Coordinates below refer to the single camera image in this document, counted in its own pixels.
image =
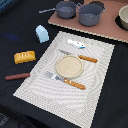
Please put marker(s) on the white and blue toy fish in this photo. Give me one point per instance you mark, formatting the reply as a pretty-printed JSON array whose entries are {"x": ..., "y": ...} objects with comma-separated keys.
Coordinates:
[{"x": 76, "y": 44}]

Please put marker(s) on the light blue milk carton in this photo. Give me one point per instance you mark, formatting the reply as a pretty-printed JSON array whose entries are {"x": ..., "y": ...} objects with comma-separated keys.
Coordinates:
[{"x": 42, "y": 33}]

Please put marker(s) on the round beige plate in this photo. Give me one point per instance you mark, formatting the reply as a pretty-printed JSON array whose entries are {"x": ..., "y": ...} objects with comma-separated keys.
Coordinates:
[{"x": 69, "y": 66}]

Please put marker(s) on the white woven placemat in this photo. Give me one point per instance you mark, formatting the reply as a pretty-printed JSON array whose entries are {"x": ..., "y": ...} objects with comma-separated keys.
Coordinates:
[{"x": 70, "y": 103}]

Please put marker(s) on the brown toy sausage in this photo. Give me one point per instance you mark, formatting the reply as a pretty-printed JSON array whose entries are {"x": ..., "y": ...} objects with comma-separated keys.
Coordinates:
[{"x": 17, "y": 76}]

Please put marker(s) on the small grey saucepan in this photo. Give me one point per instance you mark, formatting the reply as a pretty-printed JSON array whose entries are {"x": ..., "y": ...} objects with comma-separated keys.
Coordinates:
[{"x": 65, "y": 9}]

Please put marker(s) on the large grey pot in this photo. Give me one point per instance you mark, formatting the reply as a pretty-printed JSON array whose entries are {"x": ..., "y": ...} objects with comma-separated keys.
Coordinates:
[{"x": 89, "y": 14}]

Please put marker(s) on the brown wooden board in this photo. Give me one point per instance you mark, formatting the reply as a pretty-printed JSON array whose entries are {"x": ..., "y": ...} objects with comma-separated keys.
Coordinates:
[{"x": 106, "y": 27}]

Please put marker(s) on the beige bowl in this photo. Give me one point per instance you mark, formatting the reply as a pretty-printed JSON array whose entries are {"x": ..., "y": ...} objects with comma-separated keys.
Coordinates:
[{"x": 123, "y": 14}]

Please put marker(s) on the fork with wooden handle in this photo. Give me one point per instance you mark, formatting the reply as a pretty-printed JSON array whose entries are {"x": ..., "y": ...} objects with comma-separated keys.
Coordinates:
[{"x": 55, "y": 77}]

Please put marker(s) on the knife with wooden handle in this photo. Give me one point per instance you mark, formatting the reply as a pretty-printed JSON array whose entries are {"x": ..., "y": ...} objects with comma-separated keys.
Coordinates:
[{"x": 80, "y": 56}]

